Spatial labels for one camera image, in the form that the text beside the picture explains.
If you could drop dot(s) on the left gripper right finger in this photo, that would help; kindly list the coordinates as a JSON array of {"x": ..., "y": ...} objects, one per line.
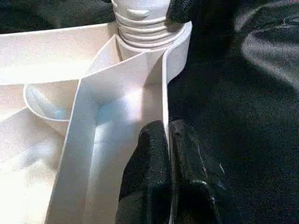
[{"x": 196, "y": 186}]

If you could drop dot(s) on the black plastic mat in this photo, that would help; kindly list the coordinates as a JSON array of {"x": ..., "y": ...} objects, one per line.
[{"x": 243, "y": 116}]

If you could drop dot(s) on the white plastic table top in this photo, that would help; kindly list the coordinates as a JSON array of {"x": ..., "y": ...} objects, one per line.
[{"x": 70, "y": 93}]

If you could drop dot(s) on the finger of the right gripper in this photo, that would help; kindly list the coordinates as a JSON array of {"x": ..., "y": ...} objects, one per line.
[{"x": 183, "y": 9}]

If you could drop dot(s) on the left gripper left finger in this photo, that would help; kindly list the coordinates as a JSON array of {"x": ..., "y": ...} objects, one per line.
[{"x": 147, "y": 182}]

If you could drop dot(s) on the white plastic table leg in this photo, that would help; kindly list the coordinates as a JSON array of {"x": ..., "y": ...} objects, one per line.
[{"x": 140, "y": 28}]

